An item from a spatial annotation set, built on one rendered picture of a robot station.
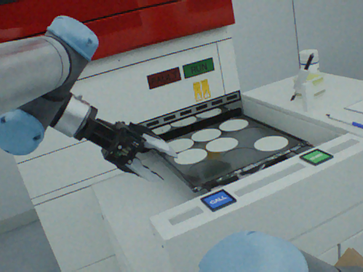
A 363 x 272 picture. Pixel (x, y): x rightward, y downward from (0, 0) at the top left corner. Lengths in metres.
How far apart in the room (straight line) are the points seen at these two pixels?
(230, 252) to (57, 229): 1.01
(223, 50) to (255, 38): 1.87
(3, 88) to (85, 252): 1.10
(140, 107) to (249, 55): 2.03
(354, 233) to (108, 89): 0.83
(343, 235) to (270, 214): 0.26
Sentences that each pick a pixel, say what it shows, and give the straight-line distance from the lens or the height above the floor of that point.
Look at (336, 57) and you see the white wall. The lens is 3.85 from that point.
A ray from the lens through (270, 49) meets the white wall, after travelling 3.33.
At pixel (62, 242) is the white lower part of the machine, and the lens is 1.40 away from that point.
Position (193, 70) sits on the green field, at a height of 1.10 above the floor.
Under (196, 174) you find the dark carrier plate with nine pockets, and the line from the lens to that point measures 1.04.
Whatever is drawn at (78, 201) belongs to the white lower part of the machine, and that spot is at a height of 0.78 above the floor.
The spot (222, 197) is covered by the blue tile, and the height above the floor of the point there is 0.96.
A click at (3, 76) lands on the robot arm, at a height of 1.34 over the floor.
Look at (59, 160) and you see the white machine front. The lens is 1.27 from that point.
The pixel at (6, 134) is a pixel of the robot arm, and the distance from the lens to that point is 0.60.
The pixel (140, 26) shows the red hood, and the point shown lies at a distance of 1.20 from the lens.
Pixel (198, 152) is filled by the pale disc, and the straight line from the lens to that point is 1.16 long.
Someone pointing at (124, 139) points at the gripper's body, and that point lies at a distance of 0.71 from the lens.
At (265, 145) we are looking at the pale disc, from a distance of 1.14.
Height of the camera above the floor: 1.38
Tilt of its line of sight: 21 degrees down
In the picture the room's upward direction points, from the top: 12 degrees counter-clockwise
